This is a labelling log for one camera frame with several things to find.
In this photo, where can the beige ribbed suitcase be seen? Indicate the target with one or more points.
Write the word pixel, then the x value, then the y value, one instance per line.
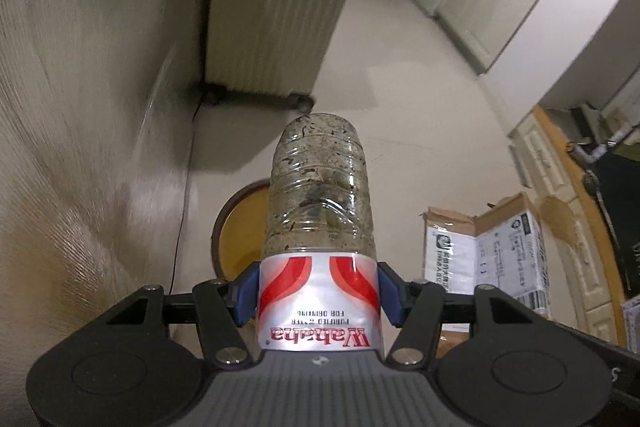
pixel 280 12

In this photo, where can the dark bag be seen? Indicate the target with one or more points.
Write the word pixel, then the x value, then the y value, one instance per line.
pixel 617 217

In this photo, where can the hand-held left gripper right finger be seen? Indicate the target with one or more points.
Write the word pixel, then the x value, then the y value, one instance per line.
pixel 391 294

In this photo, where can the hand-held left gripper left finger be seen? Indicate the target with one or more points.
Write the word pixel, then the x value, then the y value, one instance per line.
pixel 246 294

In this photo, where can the cream cabinet with wooden trim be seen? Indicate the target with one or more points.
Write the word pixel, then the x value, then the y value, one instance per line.
pixel 555 167

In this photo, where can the clear plastic bottle red label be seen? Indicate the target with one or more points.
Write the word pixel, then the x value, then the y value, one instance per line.
pixel 320 297

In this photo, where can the opened cardboard box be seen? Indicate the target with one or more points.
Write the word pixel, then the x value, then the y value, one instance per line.
pixel 500 252

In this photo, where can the round brown trash bin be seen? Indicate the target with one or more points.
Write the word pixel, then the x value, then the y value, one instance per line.
pixel 240 232

